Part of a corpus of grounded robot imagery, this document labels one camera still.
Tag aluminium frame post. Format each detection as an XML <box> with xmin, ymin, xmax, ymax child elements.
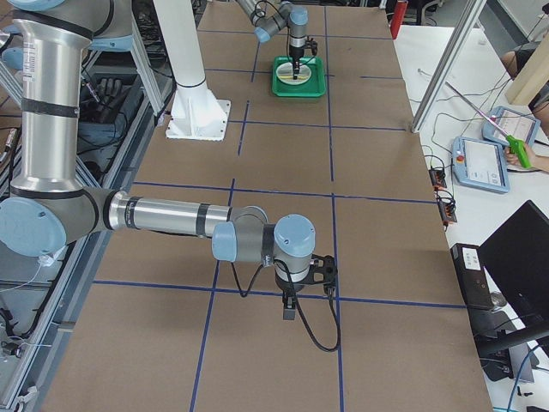
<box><xmin>411</xmin><ymin>0</ymin><xmax>486</xmax><ymax>133</ymax></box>

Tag green plastic tray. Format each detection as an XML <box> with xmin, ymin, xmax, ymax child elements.
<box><xmin>271</xmin><ymin>56</ymin><xmax>326</xmax><ymax>98</ymax></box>

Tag far blue teach pendant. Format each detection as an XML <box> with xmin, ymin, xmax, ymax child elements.
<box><xmin>481</xmin><ymin>106</ymin><xmax>540</xmax><ymax>146</ymax></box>

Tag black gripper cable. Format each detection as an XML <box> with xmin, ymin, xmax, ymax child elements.
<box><xmin>230</xmin><ymin>258</ymin><xmax>342</xmax><ymax>353</ymax></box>
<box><xmin>251</xmin><ymin>0</ymin><xmax>318</xmax><ymax>68</ymax></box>

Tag seated person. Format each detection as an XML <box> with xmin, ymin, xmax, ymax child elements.
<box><xmin>500</xmin><ymin>41</ymin><xmax>548</xmax><ymax>173</ymax></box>

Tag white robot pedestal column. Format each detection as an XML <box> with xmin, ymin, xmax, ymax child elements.
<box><xmin>154</xmin><ymin>0</ymin><xmax>231</xmax><ymax>142</ymax></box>

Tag red cylinder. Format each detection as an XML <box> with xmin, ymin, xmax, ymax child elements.
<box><xmin>389</xmin><ymin>0</ymin><xmax>408</xmax><ymax>39</ymax></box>

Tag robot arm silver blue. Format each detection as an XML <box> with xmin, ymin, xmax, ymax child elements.
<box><xmin>236</xmin><ymin>0</ymin><xmax>311</xmax><ymax>80</ymax></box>
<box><xmin>1</xmin><ymin>1</ymin><xmax>317</xmax><ymax>319</ymax></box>

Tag orange black connector lower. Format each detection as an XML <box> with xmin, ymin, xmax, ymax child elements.
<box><xmin>437</xmin><ymin>197</ymin><xmax>457</xmax><ymax>227</ymax></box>

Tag blue network cable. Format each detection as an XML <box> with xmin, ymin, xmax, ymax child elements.
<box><xmin>504</xmin><ymin>345</ymin><xmax>541</xmax><ymax>412</ymax></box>

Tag black monitor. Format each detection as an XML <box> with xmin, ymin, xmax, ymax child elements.
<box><xmin>477</xmin><ymin>200</ymin><xmax>548</xmax><ymax>356</ymax></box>

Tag aluminium side frame rail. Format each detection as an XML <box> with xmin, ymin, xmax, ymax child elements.
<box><xmin>1</xmin><ymin>100</ymin><xmax>155</xmax><ymax>411</ymax></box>

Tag near blue teach pendant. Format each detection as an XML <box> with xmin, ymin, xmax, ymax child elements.
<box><xmin>451</xmin><ymin>136</ymin><xmax>510</xmax><ymax>193</ymax></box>

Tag black mini computer box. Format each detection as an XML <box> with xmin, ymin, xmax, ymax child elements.
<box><xmin>450</xmin><ymin>243</ymin><xmax>493</xmax><ymax>311</ymax></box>

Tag white round plate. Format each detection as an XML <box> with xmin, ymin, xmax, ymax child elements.
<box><xmin>275</xmin><ymin>62</ymin><xmax>312</xmax><ymax>86</ymax></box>

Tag orange black connector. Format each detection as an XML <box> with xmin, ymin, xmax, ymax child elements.
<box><xmin>437</xmin><ymin>197</ymin><xmax>457</xmax><ymax>227</ymax></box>
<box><xmin>428</xmin><ymin>167</ymin><xmax>447</xmax><ymax>191</ymax></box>

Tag wooden beam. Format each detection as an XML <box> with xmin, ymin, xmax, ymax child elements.
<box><xmin>505</xmin><ymin>30</ymin><xmax>548</xmax><ymax>106</ymax></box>

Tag orange black connector upper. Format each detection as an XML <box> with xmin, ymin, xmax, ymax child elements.
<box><xmin>428</xmin><ymin>167</ymin><xmax>447</xmax><ymax>191</ymax></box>

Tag green handled reacher grabber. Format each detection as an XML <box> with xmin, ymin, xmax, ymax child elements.
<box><xmin>444</xmin><ymin>81</ymin><xmax>532</xmax><ymax>169</ymax></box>

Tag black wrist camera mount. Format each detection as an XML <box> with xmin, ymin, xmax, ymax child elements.
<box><xmin>310</xmin><ymin>254</ymin><xmax>338</xmax><ymax>296</ymax></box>
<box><xmin>305</xmin><ymin>36</ymin><xmax>318</xmax><ymax>56</ymax></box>

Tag blue teach pendant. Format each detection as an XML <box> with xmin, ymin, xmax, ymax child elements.
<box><xmin>451</xmin><ymin>136</ymin><xmax>510</xmax><ymax>193</ymax></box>
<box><xmin>481</xmin><ymin>106</ymin><xmax>540</xmax><ymax>146</ymax></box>

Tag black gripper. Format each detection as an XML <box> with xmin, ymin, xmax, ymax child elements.
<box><xmin>288</xmin><ymin>45</ymin><xmax>304</xmax><ymax>80</ymax></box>
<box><xmin>275</xmin><ymin>275</ymin><xmax>307</xmax><ymax>321</ymax></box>

